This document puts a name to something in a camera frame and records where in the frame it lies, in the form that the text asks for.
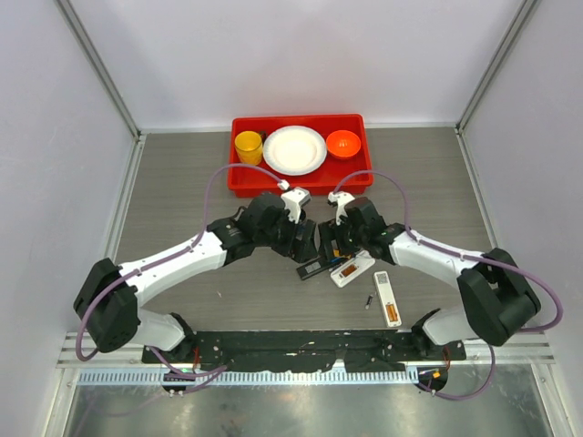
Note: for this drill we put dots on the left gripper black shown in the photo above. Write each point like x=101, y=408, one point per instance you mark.
x=299, y=249

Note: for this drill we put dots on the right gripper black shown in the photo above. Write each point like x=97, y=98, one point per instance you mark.
x=329, y=231

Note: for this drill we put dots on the white remote control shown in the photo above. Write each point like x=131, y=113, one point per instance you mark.
x=352, y=269

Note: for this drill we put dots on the black remote blue batteries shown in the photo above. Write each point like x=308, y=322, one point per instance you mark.
x=318, y=266

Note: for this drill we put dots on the dark AAA battery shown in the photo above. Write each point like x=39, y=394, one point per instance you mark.
x=369, y=301

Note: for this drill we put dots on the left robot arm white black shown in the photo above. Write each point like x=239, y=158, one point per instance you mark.
x=111, y=301

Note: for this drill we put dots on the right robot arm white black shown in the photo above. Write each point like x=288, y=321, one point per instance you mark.
x=497, y=300

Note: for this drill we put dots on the white remote orange batteries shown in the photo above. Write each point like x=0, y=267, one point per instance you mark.
x=386, y=296

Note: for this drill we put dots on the white paper plate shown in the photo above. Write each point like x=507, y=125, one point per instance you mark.
x=294, y=150

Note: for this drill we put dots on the yellow plastic cup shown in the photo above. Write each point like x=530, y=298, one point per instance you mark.
x=248, y=146

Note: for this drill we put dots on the orange plastic bowl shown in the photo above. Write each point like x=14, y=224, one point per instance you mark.
x=343, y=144

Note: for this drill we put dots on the orange AAA battery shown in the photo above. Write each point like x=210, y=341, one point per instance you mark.
x=392, y=313

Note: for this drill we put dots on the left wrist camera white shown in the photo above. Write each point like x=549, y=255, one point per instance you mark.
x=294, y=200

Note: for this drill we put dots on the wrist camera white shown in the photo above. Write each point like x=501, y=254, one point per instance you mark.
x=294, y=200
x=340, y=200

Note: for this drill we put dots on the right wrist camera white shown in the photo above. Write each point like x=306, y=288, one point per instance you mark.
x=340, y=200

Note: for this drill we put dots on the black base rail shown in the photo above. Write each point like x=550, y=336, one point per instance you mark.
x=310, y=351

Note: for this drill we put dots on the white slotted cable duct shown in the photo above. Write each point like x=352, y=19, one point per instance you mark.
x=161, y=376

